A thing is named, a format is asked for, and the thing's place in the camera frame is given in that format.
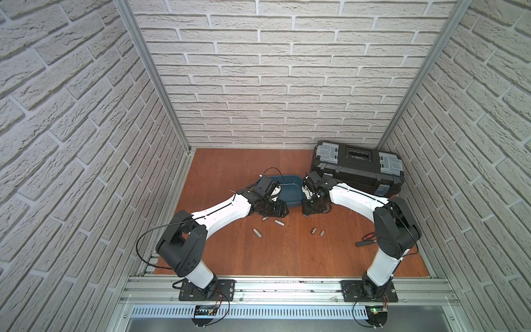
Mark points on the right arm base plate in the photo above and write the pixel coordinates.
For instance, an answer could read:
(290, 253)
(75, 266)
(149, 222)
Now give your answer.
(364, 291)

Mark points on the controller board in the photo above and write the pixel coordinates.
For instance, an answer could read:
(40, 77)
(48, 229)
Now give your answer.
(204, 315)
(376, 316)

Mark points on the left controller board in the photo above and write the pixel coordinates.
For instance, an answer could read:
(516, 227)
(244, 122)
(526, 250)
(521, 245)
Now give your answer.
(204, 315)

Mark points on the black grey toolbox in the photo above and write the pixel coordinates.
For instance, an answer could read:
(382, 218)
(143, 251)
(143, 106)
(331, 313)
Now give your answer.
(369, 170)

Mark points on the aluminium floor rail left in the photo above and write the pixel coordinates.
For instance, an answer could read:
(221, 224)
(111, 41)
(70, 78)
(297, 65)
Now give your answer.
(146, 243)

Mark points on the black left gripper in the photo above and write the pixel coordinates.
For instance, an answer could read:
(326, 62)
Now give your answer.
(273, 208)

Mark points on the right controller board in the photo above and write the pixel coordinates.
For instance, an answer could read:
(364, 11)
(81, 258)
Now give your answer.
(376, 316)

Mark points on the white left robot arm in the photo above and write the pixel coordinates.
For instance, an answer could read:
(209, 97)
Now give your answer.
(183, 242)

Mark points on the red black screwdriver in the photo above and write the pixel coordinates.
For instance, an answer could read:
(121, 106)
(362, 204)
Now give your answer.
(367, 240)

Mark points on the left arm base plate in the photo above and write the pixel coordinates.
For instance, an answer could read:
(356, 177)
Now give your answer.
(218, 289)

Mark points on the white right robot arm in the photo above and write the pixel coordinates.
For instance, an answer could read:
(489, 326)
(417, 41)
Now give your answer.
(396, 229)

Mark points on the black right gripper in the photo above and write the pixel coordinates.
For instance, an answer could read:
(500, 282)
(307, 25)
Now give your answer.
(306, 210)

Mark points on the aluminium corner post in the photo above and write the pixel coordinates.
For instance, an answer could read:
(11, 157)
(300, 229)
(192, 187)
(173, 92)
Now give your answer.
(137, 38)
(458, 12)

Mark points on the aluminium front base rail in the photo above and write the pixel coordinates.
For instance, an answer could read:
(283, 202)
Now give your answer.
(283, 298)

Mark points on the aluminium corner post right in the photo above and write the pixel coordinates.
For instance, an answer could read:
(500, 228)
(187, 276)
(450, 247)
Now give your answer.
(458, 12)

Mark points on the teal plastic storage box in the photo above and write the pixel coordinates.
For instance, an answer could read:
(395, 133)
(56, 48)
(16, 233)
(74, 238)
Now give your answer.
(291, 191)

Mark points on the aluminium corner post left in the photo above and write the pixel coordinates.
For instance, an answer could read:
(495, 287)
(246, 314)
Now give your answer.
(137, 38)

